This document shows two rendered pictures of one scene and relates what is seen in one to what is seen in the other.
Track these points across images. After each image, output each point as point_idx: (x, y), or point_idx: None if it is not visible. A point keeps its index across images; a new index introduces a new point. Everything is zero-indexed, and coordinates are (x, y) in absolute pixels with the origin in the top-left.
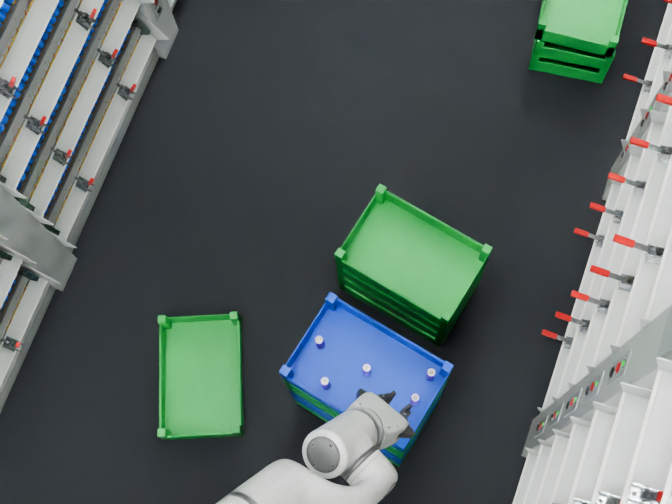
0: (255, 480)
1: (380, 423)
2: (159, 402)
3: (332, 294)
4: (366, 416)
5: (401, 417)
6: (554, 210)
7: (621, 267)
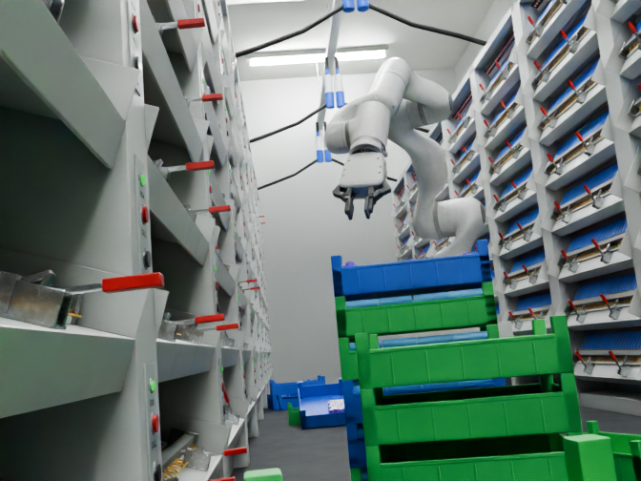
0: (394, 81)
1: (354, 145)
2: (622, 433)
3: (482, 240)
4: (364, 134)
5: (346, 181)
6: None
7: (188, 108)
